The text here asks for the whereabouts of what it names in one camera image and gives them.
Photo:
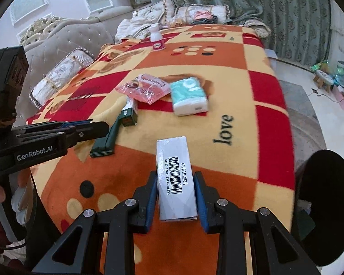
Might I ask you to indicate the patterned fleece blanket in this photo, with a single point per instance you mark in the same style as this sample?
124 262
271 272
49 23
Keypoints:
242 145

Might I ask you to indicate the green patterned curtain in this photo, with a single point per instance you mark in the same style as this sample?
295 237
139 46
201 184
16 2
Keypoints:
300 29

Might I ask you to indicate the grey tufted headboard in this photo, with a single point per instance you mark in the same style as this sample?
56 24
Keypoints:
91 33

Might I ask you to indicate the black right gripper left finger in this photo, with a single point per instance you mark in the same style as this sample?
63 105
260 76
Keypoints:
103 240

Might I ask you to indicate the dark green box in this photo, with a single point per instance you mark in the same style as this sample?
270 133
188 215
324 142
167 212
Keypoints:
127 117

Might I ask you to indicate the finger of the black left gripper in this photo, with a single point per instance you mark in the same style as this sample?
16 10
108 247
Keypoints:
79 131
46 127

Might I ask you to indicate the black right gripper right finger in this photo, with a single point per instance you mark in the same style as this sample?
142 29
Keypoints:
273 249

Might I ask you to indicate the left hand white glove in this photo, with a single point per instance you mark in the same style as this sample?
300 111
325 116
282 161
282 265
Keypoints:
21 196

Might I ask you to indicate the teal tissue pack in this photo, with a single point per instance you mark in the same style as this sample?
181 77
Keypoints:
188 97

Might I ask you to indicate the small wooden stool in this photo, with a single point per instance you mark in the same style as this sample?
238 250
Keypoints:
323 80

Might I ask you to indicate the black round trash bin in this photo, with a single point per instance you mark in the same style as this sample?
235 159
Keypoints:
318 214

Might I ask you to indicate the striped bolster pillow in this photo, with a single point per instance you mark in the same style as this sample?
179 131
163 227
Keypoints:
60 75

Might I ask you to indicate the white bottle pink label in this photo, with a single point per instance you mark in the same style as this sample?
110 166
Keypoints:
156 37

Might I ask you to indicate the grey round rug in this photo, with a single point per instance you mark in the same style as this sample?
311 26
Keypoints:
306 130

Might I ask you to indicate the pink plastic packet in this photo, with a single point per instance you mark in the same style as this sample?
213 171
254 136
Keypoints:
145 88

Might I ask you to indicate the white medicine box red logo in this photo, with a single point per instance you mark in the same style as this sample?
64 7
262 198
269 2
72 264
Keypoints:
176 195

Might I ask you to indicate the beige embroidered pillow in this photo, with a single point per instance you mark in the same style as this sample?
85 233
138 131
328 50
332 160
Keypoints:
160 13

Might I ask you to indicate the white pillow with clothes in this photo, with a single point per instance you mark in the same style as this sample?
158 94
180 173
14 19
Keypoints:
193 13

